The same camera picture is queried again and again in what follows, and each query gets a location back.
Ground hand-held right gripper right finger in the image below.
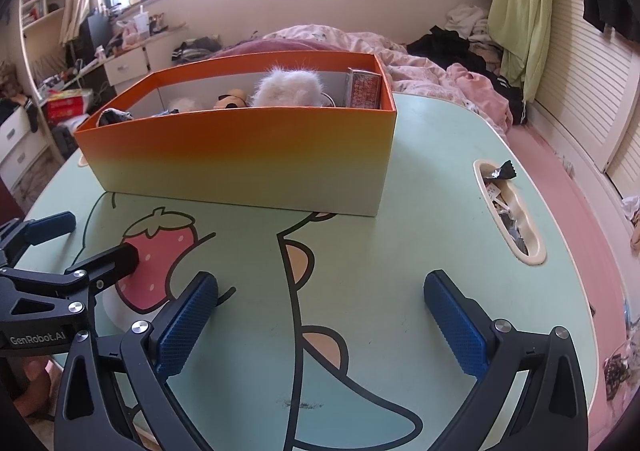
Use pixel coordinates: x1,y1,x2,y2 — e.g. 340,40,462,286
422,269,590,451

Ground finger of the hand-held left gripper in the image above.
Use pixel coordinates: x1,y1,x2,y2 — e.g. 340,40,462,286
0,242,141,316
0,211,77,273

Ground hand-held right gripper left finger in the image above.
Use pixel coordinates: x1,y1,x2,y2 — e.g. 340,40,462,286
52,271,221,451

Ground orange cardboard box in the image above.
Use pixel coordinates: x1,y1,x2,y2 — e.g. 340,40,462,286
74,51,398,218

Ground white fluffy toy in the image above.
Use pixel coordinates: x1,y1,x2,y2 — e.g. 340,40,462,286
248,63,326,108

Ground green cartoon desktop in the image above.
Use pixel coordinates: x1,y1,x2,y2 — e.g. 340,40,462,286
10,93,608,451

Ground person's left hand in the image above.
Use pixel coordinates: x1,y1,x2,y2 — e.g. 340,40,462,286
22,358,53,414

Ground white drawer cabinet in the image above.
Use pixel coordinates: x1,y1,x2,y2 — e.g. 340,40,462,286
0,106,51,192

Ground red printed carton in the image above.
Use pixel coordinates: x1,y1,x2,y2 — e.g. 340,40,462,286
45,88,96,122

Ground black crumpled item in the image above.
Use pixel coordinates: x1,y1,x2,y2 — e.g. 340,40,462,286
97,108,135,126

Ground black candy wrapper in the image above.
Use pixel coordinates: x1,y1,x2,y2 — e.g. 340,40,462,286
482,160,518,182

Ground pink bed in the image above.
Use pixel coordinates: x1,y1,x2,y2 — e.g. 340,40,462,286
500,126,640,451

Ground white desk drawer unit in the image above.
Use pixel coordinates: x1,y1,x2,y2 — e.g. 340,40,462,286
102,46,151,86

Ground black square object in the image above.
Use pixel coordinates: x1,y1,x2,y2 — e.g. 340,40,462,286
77,13,113,54

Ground yellow plush toy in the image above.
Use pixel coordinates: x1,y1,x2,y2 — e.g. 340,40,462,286
212,88,249,110

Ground white bookshelf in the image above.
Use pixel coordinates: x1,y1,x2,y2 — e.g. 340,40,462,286
20,0,68,82

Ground white cup with straw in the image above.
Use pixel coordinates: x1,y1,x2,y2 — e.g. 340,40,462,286
132,6,151,39

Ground dark striped clothes pile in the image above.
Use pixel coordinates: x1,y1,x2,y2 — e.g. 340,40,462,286
172,36,221,64

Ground black pants with white stripe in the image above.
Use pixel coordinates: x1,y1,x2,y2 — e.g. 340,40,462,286
492,76,528,126

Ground red patterned small box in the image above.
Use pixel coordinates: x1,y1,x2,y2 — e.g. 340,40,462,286
345,67,383,110

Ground floral pink quilt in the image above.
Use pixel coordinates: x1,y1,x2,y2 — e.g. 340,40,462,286
260,23,511,132

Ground maroon pillow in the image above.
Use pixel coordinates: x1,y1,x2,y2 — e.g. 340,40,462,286
210,38,351,62

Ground white louvered closet door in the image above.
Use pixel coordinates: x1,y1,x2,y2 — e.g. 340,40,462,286
535,0,640,196

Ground black clothes pile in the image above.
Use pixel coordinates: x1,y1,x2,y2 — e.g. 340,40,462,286
407,26,473,64

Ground white clothes pile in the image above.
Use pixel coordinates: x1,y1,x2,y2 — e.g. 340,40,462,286
445,5,501,44

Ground green hanging garment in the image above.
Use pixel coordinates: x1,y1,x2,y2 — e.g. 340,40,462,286
487,0,553,104

